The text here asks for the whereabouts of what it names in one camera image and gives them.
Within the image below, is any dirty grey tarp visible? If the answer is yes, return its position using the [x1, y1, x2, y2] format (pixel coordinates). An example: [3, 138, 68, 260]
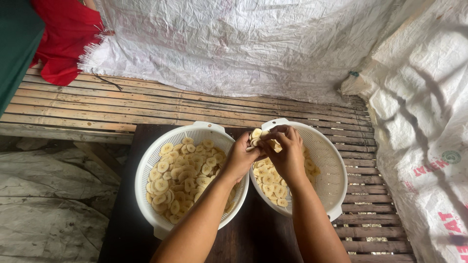
[0, 138, 123, 263]

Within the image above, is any person's left hand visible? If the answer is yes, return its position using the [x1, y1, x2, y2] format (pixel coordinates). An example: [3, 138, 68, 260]
[220, 131, 267, 184]

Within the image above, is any small white plastic colander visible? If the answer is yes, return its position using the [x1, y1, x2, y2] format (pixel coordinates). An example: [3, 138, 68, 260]
[249, 118, 348, 222]

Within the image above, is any thin black cord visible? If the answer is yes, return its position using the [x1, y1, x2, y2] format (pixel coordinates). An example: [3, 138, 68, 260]
[91, 68, 123, 91]

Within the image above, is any clump of stuck banana slices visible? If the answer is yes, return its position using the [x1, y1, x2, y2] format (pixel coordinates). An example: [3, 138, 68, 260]
[246, 128, 274, 152]

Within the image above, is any person's right hand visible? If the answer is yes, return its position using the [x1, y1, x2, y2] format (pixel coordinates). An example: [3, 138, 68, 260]
[257, 124, 310, 184]

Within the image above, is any red cloth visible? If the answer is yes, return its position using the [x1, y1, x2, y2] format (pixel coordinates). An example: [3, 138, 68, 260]
[29, 0, 107, 87]

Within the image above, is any big heap of sliced banana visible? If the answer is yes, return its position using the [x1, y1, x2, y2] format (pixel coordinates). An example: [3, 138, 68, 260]
[146, 137, 237, 224]

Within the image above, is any small heap of sliced banana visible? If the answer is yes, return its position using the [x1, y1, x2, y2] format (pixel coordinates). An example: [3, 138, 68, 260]
[253, 145, 321, 207]

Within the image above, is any dark green cloth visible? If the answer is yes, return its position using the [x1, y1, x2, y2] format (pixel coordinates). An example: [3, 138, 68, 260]
[0, 0, 46, 118]

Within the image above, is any large white plastic colander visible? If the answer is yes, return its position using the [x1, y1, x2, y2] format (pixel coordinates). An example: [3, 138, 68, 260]
[134, 121, 250, 240]

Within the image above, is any bamboo slat platform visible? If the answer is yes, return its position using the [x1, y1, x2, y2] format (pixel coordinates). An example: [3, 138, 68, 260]
[0, 63, 417, 263]

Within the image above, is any plain white woven sack sheet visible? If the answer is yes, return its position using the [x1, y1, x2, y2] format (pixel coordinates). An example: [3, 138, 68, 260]
[78, 0, 404, 107]

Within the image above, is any white sack sheet red print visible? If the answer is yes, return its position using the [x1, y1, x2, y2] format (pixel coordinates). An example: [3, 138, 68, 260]
[340, 0, 468, 263]

